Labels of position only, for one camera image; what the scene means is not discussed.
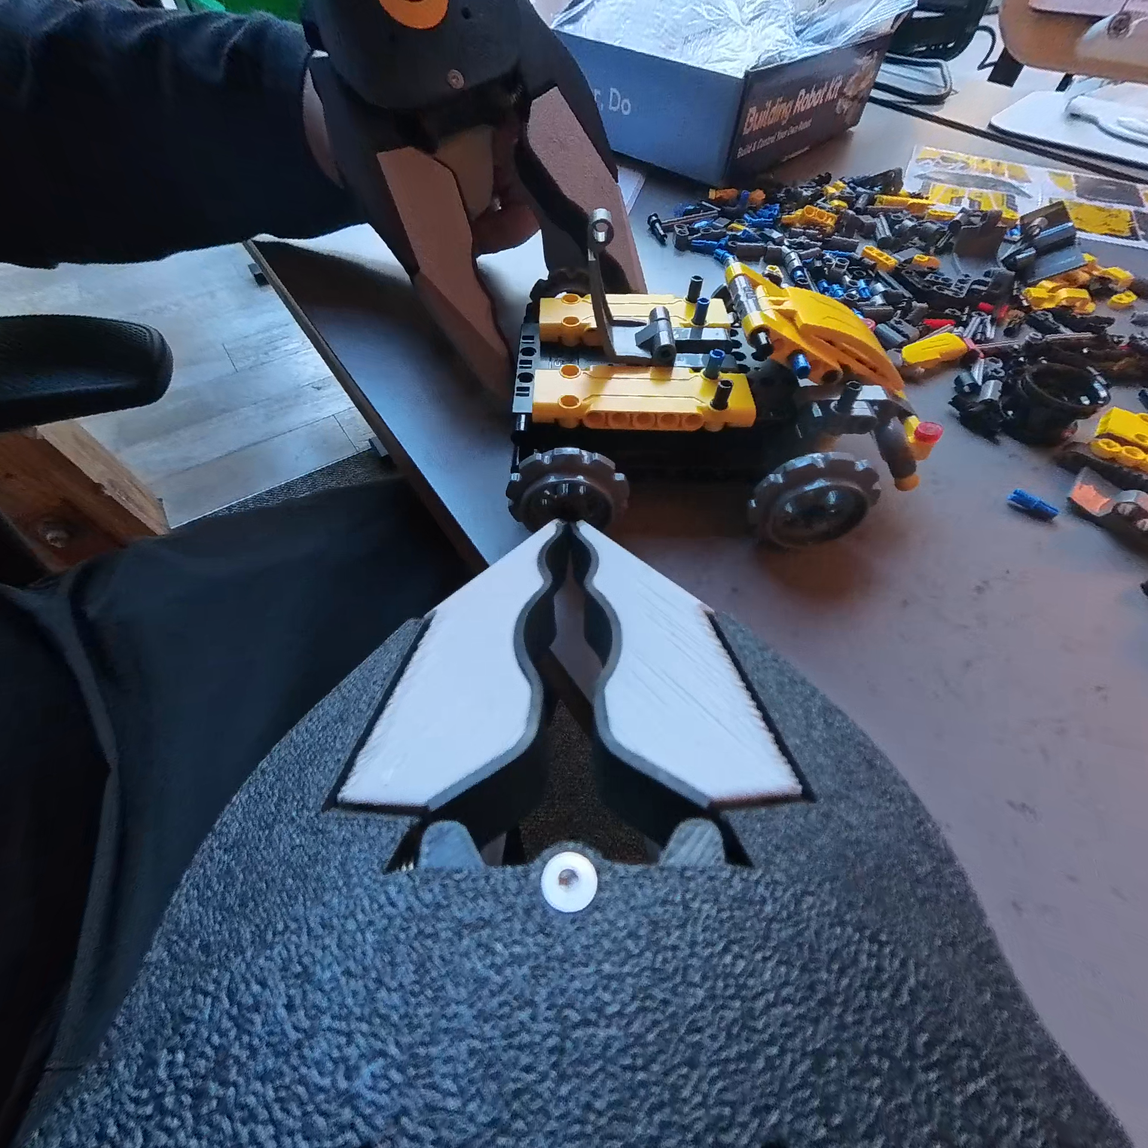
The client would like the yellow rectangular panel piece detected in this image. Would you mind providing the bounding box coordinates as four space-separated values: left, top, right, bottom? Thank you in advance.
1090 405 1148 474

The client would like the wooden display board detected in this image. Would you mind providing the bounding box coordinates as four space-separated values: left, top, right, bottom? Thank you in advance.
1001 0 1148 81

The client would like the crinkled clear plastic wrap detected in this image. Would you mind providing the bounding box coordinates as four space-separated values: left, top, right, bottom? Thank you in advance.
549 0 918 80

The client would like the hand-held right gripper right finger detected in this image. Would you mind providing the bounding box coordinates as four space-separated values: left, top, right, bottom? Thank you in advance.
571 522 805 812

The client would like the person's left forearm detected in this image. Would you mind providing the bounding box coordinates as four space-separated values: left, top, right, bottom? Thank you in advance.
0 0 360 268

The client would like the black cable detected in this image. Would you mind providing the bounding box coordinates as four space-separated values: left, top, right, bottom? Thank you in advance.
870 15 1001 102

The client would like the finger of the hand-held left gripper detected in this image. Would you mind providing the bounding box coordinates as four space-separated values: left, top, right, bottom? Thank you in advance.
376 146 515 405
511 62 648 297

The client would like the pile of small brick parts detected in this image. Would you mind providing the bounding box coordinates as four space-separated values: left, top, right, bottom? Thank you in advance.
648 172 1148 359

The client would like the grey curved panel piece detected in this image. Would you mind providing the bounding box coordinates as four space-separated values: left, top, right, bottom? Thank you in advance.
1065 467 1148 550

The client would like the wooden post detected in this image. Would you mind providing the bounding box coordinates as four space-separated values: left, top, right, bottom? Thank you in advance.
0 422 175 572

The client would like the black chair armrest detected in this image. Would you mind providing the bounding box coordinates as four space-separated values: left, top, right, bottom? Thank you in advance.
0 316 175 435

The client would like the silver monitor stand base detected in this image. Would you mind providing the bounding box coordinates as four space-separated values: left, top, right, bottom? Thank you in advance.
987 76 1148 172

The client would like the person's left hand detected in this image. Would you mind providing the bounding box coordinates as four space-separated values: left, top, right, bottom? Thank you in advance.
303 67 547 262

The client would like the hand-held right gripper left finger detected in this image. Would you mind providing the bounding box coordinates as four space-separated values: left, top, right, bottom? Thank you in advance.
335 522 573 812

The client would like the yellow toy brick car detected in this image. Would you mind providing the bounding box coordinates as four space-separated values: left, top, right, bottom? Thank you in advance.
502 205 944 550

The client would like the yellow and black sticker sheet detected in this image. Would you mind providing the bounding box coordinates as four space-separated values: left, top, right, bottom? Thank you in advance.
899 146 1148 248

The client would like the dark building kit box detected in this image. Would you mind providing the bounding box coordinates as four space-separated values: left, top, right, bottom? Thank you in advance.
549 0 918 187

